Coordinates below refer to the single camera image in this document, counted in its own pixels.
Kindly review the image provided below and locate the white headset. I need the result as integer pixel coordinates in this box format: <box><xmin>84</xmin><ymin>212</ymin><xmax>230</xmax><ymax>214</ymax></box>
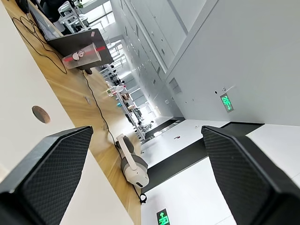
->
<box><xmin>115</xmin><ymin>133</ymin><xmax>150</xmax><ymax>189</ymax></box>

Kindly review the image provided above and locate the clear plastic cup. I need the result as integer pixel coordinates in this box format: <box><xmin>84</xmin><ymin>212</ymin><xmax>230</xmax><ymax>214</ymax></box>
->
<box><xmin>62</xmin><ymin>42</ymin><xmax>102</xmax><ymax>69</ymax></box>

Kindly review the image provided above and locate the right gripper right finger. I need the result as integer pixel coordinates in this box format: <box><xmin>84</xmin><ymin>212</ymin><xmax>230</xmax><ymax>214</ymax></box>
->
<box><xmin>201</xmin><ymin>125</ymin><xmax>300</xmax><ymax>225</ymax></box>

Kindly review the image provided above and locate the green exit sign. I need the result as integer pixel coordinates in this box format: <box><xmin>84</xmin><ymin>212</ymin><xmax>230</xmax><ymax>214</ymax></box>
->
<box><xmin>156</xmin><ymin>207</ymin><xmax>171</xmax><ymax>225</ymax></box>
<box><xmin>219</xmin><ymin>92</ymin><xmax>234</xmax><ymax>113</ymax></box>

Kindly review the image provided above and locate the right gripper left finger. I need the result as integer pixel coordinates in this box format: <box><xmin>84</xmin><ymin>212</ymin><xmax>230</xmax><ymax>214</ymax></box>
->
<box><xmin>0</xmin><ymin>126</ymin><xmax>94</xmax><ymax>225</ymax></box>

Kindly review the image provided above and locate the black laptop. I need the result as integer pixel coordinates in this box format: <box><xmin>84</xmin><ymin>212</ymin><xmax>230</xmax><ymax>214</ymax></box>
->
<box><xmin>46</xmin><ymin>28</ymin><xmax>115</xmax><ymax>71</ymax></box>

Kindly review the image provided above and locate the open laptop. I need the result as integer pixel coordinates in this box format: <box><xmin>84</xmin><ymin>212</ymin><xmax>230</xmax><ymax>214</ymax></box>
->
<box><xmin>28</xmin><ymin>3</ymin><xmax>63</xmax><ymax>42</ymax></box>

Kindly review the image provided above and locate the black cable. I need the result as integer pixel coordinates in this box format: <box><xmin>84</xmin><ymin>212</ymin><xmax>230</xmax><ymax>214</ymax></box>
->
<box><xmin>82</xmin><ymin>69</ymin><xmax>147</xmax><ymax>204</ymax></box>

